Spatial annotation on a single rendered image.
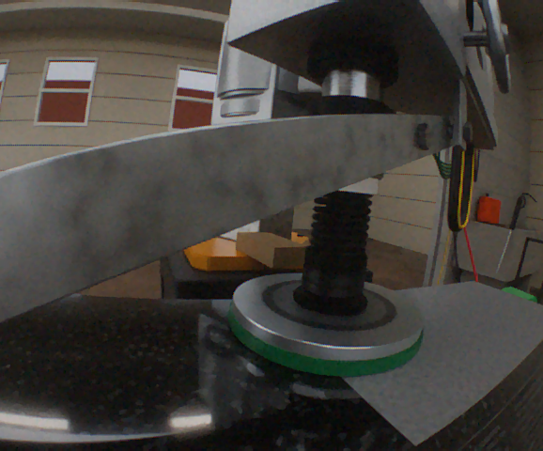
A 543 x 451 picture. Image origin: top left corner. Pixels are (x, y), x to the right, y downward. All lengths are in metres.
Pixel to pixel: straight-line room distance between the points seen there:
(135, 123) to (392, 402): 6.31
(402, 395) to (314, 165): 0.18
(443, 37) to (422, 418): 0.32
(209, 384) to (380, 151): 0.22
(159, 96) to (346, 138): 6.29
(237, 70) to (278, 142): 0.82
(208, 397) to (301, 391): 0.07
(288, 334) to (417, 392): 0.12
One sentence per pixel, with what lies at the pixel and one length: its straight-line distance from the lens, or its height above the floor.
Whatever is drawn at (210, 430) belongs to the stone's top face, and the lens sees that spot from 0.20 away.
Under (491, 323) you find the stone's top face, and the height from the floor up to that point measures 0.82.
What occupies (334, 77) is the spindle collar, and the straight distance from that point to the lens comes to 0.32.
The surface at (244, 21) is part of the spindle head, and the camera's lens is 0.35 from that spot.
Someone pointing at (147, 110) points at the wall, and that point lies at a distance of 6.39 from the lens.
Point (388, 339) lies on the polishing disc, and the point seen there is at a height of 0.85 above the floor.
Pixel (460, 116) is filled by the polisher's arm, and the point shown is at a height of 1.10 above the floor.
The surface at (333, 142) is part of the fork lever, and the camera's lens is 0.20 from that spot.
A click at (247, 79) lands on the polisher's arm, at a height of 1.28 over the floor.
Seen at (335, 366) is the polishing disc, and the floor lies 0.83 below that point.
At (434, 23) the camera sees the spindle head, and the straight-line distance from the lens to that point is 0.29.
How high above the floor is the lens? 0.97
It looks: 7 degrees down
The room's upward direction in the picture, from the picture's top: 5 degrees clockwise
